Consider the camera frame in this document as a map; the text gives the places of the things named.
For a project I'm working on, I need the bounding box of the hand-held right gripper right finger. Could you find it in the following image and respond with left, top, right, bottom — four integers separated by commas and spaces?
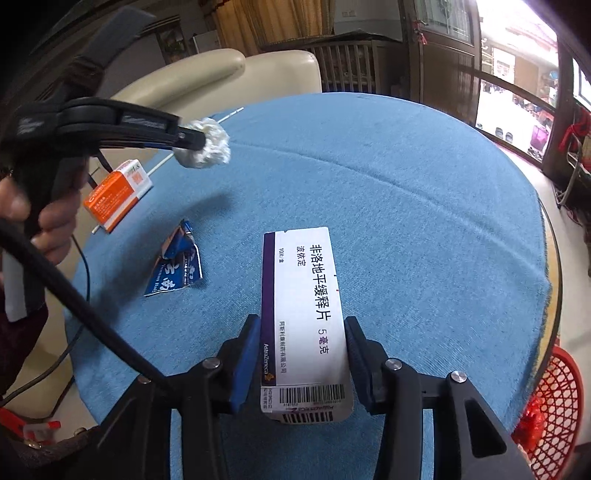
344, 315, 532, 480

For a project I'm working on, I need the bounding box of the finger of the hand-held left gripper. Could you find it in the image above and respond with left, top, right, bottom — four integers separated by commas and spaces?
111, 102, 207, 149
99, 135, 185, 152

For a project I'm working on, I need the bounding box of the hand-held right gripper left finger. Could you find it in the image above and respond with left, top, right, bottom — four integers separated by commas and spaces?
95, 314, 263, 480

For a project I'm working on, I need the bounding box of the white and purple medicine box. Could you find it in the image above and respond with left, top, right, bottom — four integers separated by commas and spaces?
259, 226, 354, 424

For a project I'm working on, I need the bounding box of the red wrapper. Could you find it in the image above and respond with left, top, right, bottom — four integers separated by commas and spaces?
519, 397, 550, 455

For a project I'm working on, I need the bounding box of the red plastic basket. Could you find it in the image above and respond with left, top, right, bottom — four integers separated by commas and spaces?
522, 346, 585, 468

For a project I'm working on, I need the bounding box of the person's left hand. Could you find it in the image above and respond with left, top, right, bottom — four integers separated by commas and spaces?
0, 178, 82, 267

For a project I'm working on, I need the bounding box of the thin white stick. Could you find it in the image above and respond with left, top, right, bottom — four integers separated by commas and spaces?
91, 107, 245, 233

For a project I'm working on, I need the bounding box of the orange and white box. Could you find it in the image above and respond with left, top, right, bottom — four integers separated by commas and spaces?
82, 159, 154, 234

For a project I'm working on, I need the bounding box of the cream leather sofa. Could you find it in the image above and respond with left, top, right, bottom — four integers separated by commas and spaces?
14, 48, 322, 407

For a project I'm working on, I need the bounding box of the white standing air conditioner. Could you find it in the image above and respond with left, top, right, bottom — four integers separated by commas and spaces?
193, 32, 222, 55

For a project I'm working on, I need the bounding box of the blue torn wrapper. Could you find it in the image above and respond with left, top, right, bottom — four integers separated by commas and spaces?
144, 218, 204, 297

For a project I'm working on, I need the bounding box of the yellow curtain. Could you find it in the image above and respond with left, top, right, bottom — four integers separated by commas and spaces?
210, 0, 340, 54

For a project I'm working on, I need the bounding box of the blue tablecloth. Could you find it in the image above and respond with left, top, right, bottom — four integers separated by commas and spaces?
65, 92, 552, 480

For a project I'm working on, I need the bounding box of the wooden baby crib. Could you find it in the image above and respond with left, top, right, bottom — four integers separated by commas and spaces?
302, 39, 402, 95

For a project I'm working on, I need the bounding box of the red and white bag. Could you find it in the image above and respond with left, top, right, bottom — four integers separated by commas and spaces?
0, 406, 63, 446

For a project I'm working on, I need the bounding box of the metal chair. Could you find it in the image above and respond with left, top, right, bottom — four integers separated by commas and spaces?
554, 134, 591, 208

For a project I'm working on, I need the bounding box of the wooden door with stained glass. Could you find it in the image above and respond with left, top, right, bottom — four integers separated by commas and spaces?
402, 0, 483, 125

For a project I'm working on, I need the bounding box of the red cloth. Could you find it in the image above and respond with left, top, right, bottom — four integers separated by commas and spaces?
558, 111, 591, 153

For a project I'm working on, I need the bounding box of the black cable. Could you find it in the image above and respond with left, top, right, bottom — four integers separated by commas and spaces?
0, 219, 160, 384
0, 233, 90, 402

